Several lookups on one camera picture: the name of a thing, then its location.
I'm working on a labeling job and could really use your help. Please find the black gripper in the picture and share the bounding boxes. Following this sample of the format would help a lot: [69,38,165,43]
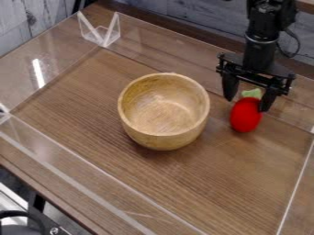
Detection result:
[217,52,296,112]

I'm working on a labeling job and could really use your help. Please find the red felt fruit green leaf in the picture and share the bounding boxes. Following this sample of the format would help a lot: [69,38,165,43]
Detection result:
[230,88,262,132]

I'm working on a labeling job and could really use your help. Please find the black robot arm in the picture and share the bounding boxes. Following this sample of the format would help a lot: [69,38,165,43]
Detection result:
[217,0,300,112]

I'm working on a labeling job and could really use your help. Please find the light wooden bowl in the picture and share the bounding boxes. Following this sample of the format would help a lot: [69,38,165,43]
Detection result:
[118,73,210,151]

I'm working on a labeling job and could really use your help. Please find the clear acrylic tray walls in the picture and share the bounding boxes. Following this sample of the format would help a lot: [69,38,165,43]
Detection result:
[0,7,314,235]

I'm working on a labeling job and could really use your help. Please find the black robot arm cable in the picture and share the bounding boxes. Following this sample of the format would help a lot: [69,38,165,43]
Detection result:
[277,28,314,60]

